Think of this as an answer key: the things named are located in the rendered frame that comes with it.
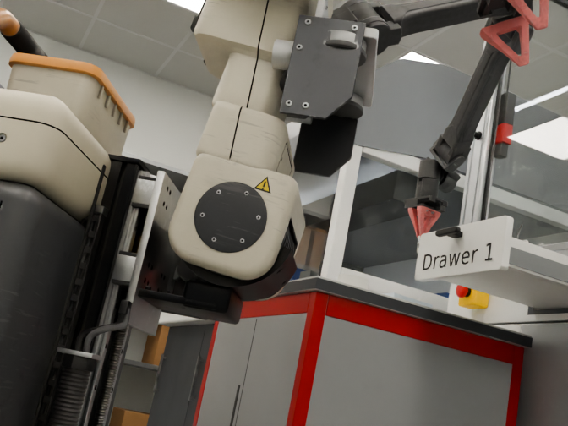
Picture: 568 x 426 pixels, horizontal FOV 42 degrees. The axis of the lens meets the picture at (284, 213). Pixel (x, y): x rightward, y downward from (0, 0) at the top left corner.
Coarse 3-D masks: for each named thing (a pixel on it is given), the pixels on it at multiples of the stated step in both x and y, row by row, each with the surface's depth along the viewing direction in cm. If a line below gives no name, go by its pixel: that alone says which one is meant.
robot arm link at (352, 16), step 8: (336, 8) 147; (344, 8) 147; (352, 8) 148; (360, 8) 147; (368, 8) 147; (336, 16) 146; (344, 16) 146; (352, 16) 145; (360, 16) 146; (368, 16) 145
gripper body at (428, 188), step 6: (420, 180) 192; (426, 180) 190; (432, 180) 190; (438, 180) 191; (420, 186) 191; (426, 186) 190; (432, 186) 190; (438, 186) 191; (420, 192) 190; (426, 192) 189; (432, 192) 189; (414, 198) 191; (420, 198) 189; (426, 198) 187; (432, 198) 186; (438, 198) 187; (426, 204) 190; (444, 204) 188
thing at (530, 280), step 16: (512, 240) 146; (512, 256) 145; (528, 256) 147; (544, 256) 149; (560, 256) 151; (496, 272) 151; (512, 272) 149; (528, 272) 147; (544, 272) 148; (560, 272) 150; (480, 288) 169; (496, 288) 166; (512, 288) 163; (528, 288) 160; (544, 288) 157; (560, 288) 154; (528, 304) 176; (544, 304) 173; (560, 304) 169
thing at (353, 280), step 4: (340, 276) 167; (344, 276) 166; (348, 276) 165; (352, 276) 165; (356, 276) 165; (360, 276) 165; (340, 280) 167; (344, 280) 166; (348, 280) 165; (352, 280) 165; (356, 280) 165; (360, 280) 165; (364, 280) 166; (368, 280) 167; (352, 284) 165; (356, 284) 165; (360, 284) 165; (364, 284) 166; (368, 284) 168; (364, 288) 166
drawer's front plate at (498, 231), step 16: (480, 224) 151; (496, 224) 146; (512, 224) 144; (432, 240) 165; (448, 240) 160; (464, 240) 155; (480, 240) 150; (496, 240) 145; (432, 256) 163; (448, 256) 158; (464, 256) 153; (480, 256) 148; (496, 256) 144; (416, 272) 167; (432, 272) 162; (448, 272) 156; (464, 272) 151; (480, 272) 148
